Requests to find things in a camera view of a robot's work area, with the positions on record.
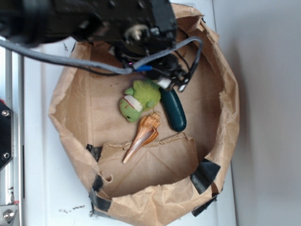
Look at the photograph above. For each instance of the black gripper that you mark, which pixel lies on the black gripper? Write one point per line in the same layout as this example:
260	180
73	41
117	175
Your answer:
143	37

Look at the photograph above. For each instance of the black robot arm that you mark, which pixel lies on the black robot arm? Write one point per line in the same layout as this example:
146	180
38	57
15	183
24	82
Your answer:
25	24

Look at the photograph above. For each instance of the green plush frog toy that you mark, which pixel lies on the green plush frog toy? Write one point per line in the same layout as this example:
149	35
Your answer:
141	96

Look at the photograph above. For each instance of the dark green plastic cucumber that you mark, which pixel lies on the dark green plastic cucumber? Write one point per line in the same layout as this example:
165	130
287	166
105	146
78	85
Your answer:
174	110

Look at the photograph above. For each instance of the orange spiral seashell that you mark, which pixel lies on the orange spiral seashell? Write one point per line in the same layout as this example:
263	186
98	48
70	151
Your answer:
146	133

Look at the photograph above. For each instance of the brown paper bag tray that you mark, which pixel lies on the brown paper bag tray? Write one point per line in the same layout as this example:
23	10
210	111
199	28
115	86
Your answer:
177	172

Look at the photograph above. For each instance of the aluminium frame rail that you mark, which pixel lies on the aluminium frame rail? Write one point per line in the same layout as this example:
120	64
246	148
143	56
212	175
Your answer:
12	176

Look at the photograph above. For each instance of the black mounting bracket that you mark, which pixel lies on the black mounting bracket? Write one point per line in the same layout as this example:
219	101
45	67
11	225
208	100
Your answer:
5	135

